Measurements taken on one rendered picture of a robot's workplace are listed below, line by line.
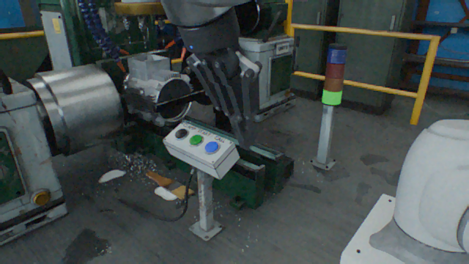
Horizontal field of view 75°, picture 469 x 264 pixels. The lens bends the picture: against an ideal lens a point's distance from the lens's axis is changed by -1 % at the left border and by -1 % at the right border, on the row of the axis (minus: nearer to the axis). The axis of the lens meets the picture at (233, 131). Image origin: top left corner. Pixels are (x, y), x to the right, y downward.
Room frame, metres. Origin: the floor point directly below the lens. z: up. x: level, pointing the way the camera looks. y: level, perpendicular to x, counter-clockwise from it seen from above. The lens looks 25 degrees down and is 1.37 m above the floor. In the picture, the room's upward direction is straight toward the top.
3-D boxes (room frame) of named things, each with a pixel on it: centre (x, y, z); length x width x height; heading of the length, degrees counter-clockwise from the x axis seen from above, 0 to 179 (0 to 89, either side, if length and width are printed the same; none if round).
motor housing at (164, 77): (1.11, 0.28, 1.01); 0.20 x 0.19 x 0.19; 48
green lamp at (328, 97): (0.97, -0.32, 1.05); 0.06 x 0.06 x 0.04
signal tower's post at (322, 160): (0.97, -0.32, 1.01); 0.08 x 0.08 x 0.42; 48
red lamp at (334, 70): (0.97, -0.32, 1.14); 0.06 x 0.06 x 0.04
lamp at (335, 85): (0.97, -0.32, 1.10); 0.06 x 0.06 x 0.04
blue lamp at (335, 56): (0.97, -0.32, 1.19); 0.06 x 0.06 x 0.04
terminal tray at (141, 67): (1.13, 0.31, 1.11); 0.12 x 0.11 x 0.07; 48
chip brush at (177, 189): (0.83, 0.21, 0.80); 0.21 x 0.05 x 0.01; 50
